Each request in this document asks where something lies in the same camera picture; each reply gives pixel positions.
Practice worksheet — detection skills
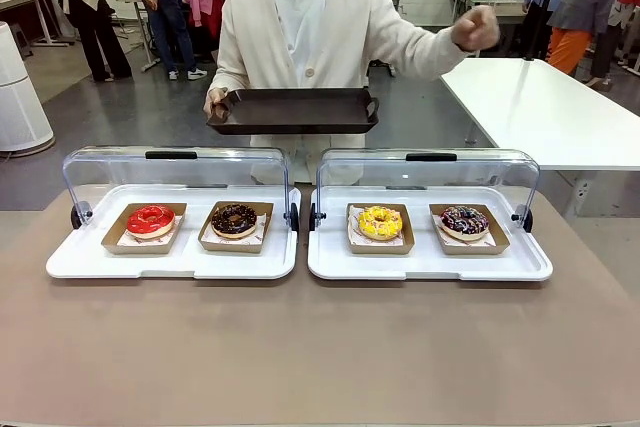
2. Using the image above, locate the brown cardboard donut tray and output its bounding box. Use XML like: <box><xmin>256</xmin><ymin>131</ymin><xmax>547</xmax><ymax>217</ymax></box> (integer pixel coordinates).
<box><xmin>428</xmin><ymin>203</ymin><xmax>511</xmax><ymax>255</ymax></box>
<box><xmin>346</xmin><ymin>203</ymin><xmax>416</xmax><ymax>256</ymax></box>
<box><xmin>197</xmin><ymin>200</ymin><xmax>275</xmax><ymax>254</ymax></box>
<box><xmin>100</xmin><ymin>202</ymin><xmax>188</xmax><ymax>255</ymax></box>

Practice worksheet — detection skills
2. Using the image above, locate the person's left hand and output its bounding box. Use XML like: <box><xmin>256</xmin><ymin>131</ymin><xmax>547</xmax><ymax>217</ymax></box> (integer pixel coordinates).
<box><xmin>451</xmin><ymin>5</ymin><xmax>501</xmax><ymax>52</ymax></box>

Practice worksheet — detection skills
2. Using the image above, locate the dark brown serving tray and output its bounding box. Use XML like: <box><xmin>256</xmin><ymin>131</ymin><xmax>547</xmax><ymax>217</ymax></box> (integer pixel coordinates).
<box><xmin>206</xmin><ymin>87</ymin><xmax>380</xmax><ymax>137</ymax></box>

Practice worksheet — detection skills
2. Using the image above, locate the white cylindrical air purifier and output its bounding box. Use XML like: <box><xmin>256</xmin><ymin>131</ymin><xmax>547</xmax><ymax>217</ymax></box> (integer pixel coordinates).
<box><xmin>0</xmin><ymin>21</ymin><xmax>55</xmax><ymax>153</ymax></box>

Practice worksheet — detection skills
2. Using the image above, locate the person's left forearm cream sleeve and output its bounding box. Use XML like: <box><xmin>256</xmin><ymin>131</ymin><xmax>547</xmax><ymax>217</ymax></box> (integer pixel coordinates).
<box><xmin>397</xmin><ymin>21</ymin><xmax>471</xmax><ymax>81</ymax></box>

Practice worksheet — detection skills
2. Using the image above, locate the white printed paper liner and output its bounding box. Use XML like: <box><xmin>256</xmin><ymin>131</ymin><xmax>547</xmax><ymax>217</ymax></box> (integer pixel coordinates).
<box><xmin>207</xmin><ymin>211</ymin><xmax>269</xmax><ymax>246</ymax></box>
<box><xmin>127</xmin><ymin>214</ymin><xmax>184</xmax><ymax>248</ymax></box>
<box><xmin>348</xmin><ymin>205</ymin><xmax>407</xmax><ymax>247</ymax></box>
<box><xmin>436</xmin><ymin>214</ymin><xmax>494</xmax><ymax>248</ymax></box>

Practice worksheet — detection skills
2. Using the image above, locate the person's torso cream cardigan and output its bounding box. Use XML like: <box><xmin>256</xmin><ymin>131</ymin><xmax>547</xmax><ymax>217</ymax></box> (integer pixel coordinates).
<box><xmin>219</xmin><ymin>0</ymin><xmax>416</xmax><ymax>186</ymax></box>

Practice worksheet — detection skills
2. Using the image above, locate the clear dome lid black handle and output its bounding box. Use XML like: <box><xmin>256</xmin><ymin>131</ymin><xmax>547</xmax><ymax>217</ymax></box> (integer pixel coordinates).
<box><xmin>62</xmin><ymin>145</ymin><xmax>300</xmax><ymax>234</ymax></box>
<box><xmin>308</xmin><ymin>147</ymin><xmax>541</xmax><ymax>234</ymax></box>

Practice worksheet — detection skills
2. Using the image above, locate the white display case base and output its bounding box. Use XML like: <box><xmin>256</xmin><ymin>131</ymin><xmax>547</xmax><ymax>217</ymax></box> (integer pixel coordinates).
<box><xmin>46</xmin><ymin>184</ymin><xmax>301</xmax><ymax>281</ymax></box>
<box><xmin>307</xmin><ymin>185</ymin><xmax>554</xmax><ymax>282</ymax></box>

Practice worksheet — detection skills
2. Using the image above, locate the red glazed donut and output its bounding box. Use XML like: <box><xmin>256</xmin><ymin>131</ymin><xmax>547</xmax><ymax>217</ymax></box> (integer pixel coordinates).
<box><xmin>126</xmin><ymin>204</ymin><xmax>176</xmax><ymax>240</ymax></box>

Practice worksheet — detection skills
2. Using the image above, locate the large white table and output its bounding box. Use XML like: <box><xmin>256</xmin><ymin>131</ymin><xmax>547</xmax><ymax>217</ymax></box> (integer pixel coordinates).
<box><xmin>439</xmin><ymin>57</ymin><xmax>640</xmax><ymax>221</ymax></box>

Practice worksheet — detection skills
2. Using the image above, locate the person's right forearm cream sleeve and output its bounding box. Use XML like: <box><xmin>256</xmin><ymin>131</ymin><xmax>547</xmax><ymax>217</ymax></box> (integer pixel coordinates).
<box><xmin>208</xmin><ymin>41</ymin><xmax>242</xmax><ymax>97</ymax></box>

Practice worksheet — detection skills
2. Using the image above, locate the person's right hand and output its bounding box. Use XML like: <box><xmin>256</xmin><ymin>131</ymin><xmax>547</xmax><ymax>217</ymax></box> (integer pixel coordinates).
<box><xmin>203</xmin><ymin>87</ymin><xmax>230</xmax><ymax>118</ymax></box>

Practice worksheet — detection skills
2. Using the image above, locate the chocolate sprinkled donut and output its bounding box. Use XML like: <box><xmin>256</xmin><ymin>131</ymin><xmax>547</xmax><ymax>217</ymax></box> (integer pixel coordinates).
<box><xmin>210</xmin><ymin>203</ymin><xmax>258</xmax><ymax>240</ymax></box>

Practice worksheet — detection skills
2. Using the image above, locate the yellow sprinkled donut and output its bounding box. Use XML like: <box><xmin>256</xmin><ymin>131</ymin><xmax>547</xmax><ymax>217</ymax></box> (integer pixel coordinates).
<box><xmin>357</xmin><ymin>205</ymin><xmax>404</xmax><ymax>241</ymax></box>

